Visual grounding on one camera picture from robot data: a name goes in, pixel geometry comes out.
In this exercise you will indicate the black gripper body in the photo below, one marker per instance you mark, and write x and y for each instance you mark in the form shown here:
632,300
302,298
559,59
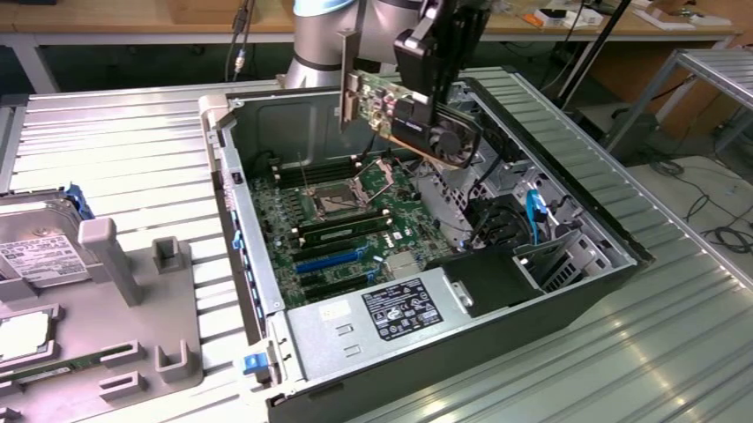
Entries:
456,8

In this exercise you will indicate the green black graphics card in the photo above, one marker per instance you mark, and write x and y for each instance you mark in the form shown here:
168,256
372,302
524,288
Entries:
412,123

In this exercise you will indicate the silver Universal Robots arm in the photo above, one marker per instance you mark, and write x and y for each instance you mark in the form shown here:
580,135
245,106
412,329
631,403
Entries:
318,44

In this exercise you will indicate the long wooden desk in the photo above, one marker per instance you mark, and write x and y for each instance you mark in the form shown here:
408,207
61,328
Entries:
507,26

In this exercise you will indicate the white orange box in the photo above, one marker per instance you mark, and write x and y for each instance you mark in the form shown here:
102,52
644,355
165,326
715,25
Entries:
551,20

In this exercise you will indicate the black tripod pole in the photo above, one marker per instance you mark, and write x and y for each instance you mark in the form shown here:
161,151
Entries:
595,48

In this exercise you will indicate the open metal socket cover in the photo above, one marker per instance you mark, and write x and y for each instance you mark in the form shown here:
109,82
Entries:
377,176

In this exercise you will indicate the brown wooden cabinet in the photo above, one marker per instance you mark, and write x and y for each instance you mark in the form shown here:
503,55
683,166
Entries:
629,75

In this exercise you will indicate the black RAM slot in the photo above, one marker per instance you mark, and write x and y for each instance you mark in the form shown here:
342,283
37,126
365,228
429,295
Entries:
318,163
318,172
341,220

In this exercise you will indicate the open black PC case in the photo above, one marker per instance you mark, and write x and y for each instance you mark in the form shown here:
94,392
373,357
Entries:
277,128

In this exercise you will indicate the silver metal disk bay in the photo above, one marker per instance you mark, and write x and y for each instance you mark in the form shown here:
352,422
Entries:
448,198

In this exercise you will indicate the thin metal locking lever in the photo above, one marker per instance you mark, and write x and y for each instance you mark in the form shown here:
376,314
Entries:
304,174

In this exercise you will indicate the dark floor box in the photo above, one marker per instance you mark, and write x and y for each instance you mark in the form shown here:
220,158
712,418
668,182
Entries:
624,128

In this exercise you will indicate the flat white box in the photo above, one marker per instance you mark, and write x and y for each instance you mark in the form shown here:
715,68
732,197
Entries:
665,17

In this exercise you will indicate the metal CPU socket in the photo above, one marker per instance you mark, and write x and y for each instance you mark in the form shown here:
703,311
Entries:
338,203

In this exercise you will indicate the green motherboard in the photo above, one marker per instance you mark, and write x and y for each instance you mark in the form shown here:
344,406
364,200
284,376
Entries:
394,216

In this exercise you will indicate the green installed RAM stick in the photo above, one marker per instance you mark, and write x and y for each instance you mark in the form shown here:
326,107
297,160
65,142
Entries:
348,233

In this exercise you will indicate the silver chipset heatsink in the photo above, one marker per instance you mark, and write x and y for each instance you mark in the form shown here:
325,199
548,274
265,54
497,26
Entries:
405,261

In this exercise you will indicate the long black expansion slot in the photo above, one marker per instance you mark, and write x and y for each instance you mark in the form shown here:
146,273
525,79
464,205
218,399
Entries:
324,254
336,284
333,294

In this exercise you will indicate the blue expansion slot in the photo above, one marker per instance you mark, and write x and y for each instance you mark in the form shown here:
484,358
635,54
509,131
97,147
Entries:
326,263

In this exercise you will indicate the black plastic shroud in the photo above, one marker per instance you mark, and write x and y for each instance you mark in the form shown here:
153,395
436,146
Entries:
488,277

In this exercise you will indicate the blue card retention clip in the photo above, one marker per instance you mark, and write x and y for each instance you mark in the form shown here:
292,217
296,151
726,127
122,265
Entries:
237,240

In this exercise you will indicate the perforated silver drive cage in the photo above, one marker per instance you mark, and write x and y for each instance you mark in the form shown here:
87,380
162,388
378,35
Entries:
583,260

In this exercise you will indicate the short black expansion slot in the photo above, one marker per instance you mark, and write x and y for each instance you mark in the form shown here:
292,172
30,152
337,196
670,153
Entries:
312,279

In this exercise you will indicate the grey power supply unit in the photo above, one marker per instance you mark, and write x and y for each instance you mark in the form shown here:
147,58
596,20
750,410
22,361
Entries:
330,339

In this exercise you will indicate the blue case latch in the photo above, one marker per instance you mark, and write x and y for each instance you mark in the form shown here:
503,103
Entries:
252,362

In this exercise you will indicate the silver hard disk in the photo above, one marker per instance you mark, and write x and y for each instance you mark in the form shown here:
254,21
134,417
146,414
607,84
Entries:
35,247

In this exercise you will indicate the grey plastic parts rack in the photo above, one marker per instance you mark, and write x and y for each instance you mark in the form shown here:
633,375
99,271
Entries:
118,326

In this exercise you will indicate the green spare RAM stick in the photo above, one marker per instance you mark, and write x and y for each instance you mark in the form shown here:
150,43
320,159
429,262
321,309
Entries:
77,362

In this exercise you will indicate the silver CPU chip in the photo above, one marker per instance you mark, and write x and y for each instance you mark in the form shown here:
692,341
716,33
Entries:
21,335

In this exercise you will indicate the aluminium frame table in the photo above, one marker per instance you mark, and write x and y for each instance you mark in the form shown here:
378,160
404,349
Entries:
724,75

